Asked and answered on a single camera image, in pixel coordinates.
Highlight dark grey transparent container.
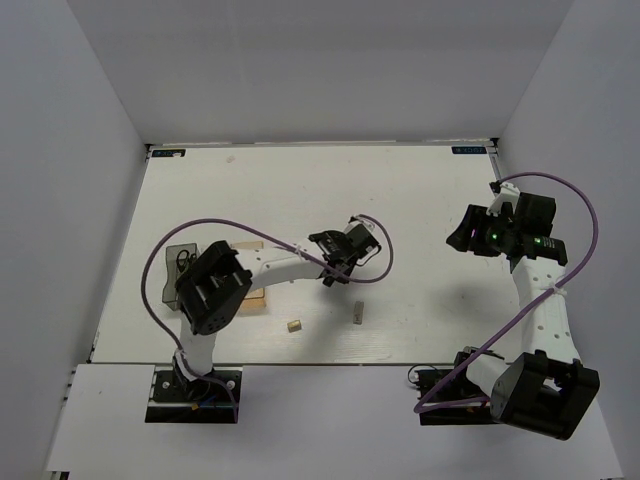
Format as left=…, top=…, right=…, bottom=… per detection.
left=162, top=243, right=199, bottom=311

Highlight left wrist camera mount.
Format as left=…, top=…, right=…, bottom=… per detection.
left=344, top=216, right=378, bottom=249

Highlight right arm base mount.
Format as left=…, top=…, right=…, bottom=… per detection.
left=407, top=365, right=495, bottom=426

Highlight left blue table label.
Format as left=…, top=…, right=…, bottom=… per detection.
left=151, top=149, right=186, bottom=158

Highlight blue table label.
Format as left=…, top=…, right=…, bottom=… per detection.
left=151, top=149, right=186, bottom=158
left=451, top=145, right=487, bottom=155

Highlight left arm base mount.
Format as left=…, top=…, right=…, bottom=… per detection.
left=145, top=368, right=243, bottom=424

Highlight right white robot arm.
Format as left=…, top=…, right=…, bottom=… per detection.
left=446, top=183, right=600, bottom=440

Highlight right blue table label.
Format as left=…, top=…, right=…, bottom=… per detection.
left=451, top=145, right=487, bottom=155

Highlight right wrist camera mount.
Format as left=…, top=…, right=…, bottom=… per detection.
left=486, top=181, right=520, bottom=217

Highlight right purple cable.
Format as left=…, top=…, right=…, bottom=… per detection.
left=412, top=172, right=600, bottom=415

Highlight black handled scissors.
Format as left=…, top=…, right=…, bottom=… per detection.
left=176, top=249, right=197, bottom=274

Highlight green capped highlighter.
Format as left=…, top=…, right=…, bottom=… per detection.
left=322, top=273, right=350, bottom=287

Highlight grey white eraser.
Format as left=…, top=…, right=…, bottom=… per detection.
left=353, top=301, right=364, bottom=325

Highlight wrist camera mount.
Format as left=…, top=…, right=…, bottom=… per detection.
left=344, top=216, right=378, bottom=249
left=486, top=181, right=520, bottom=217

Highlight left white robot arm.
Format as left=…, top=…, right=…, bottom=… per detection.
left=174, top=220, right=381, bottom=399

